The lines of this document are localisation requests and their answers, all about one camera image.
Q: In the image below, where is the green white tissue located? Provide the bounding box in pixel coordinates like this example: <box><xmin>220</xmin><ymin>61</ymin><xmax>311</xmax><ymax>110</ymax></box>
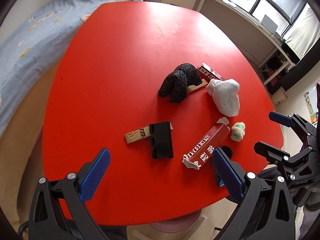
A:
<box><xmin>231</xmin><ymin>122</ymin><xmax>246</xmax><ymax>142</ymax></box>

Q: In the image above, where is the small black pompom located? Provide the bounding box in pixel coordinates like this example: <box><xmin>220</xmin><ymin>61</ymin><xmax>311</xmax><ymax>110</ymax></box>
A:
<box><xmin>221</xmin><ymin>146</ymin><xmax>233</xmax><ymax>159</ymax></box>

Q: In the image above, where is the white sock pair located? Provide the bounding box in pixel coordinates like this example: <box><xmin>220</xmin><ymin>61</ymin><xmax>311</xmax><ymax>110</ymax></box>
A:
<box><xmin>206</xmin><ymin>79</ymin><xmax>240</xmax><ymax>117</ymax></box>

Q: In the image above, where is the red carton with chinese text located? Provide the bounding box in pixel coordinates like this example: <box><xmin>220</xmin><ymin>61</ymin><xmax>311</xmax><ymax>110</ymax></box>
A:
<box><xmin>182</xmin><ymin>117</ymin><xmax>230</xmax><ymax>170</ymax></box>

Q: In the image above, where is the red surprise box carton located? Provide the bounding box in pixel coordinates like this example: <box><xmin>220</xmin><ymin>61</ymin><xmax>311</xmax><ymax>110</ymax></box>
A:
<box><xmin>187</xmin><ymin>63</ymin><xmax>224</xmax><ymax>93</ymax></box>

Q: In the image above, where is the black and gold box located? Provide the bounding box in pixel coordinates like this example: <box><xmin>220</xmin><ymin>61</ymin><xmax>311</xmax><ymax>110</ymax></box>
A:
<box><xmin>125</xmin><ymin>121</ymin><xmax>174</xmax><ymax>159</ymax></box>

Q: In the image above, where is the pink trash bin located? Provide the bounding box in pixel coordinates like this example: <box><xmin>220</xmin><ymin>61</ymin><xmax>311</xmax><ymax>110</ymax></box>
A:
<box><xmin>150</xmin><ymin>210</ymin><xmax>201</xmax><ymax>233</ymax></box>

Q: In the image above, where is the beige floor bin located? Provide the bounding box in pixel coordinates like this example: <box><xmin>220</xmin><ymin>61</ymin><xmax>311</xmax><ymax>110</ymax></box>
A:
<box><xmin>271</xmin><ymin>87</ymin><xmax>288</xmax><ymax>105</ymax></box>

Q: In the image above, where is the white window desk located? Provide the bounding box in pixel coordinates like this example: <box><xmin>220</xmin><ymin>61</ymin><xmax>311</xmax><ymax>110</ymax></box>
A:
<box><xmin>194</xmin><ymin>0</ymin><xmax>295</xmax><ymax>85</ymax></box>

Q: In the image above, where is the red table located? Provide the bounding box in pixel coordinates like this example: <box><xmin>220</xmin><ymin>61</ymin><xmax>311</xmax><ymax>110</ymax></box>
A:
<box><xmin>43</xmin><ymin>2</ymin><xmax>283</xmax><ymax>225</ymax></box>

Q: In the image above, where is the bed with blue sheet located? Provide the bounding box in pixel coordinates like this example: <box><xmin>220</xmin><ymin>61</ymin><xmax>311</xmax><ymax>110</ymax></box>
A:
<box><xmin>0</xmin><ymin>0</ymin><xmax>147</xmax><ymax>138</ymax></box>

